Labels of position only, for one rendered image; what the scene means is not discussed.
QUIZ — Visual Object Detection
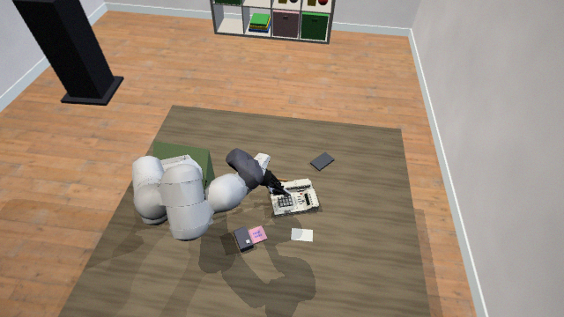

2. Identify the white sheet of paper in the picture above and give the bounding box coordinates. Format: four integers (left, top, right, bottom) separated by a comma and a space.
291, 228, 313, 242

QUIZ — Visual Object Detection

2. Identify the white desk phone body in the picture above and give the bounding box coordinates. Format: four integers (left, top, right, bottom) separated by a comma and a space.
270, 181, 319, 217

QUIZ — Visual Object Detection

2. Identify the pink sticky note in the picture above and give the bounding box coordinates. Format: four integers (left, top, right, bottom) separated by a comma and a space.
249, 226, 267, 244

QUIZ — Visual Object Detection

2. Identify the white telephone handset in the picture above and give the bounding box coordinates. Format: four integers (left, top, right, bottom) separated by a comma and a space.
281, 179, 310, 190

